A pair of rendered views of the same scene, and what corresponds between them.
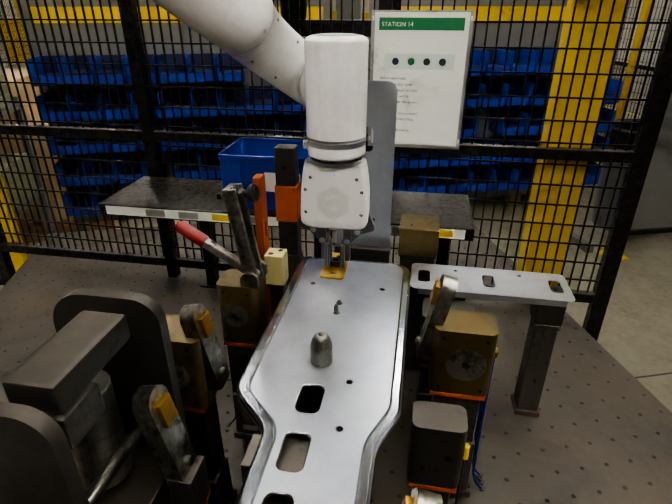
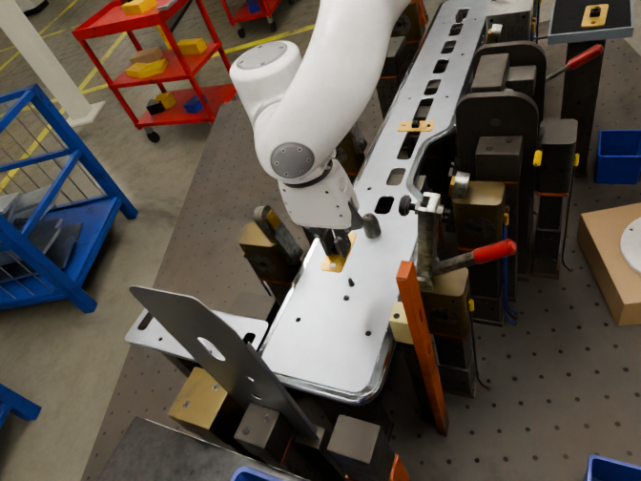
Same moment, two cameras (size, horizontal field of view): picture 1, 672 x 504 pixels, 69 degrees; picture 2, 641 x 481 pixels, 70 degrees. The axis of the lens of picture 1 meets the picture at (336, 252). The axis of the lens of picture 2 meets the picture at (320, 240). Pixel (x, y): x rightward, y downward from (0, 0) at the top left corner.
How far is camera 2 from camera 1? 119 cm
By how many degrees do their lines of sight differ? 105
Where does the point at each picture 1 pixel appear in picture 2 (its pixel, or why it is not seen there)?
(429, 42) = not seen: outside the picture
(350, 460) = (366, 175)
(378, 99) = (165, 307)
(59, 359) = (488, 63)
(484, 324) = (250, 232)
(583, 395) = (161, 397)
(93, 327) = (484, 77)
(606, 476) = not seen: hidden behind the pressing
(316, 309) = (369, 288)
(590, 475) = not seen: hidden behind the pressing
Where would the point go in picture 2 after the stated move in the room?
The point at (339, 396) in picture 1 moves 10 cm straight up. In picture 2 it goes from (365, 206) to (354, 169)
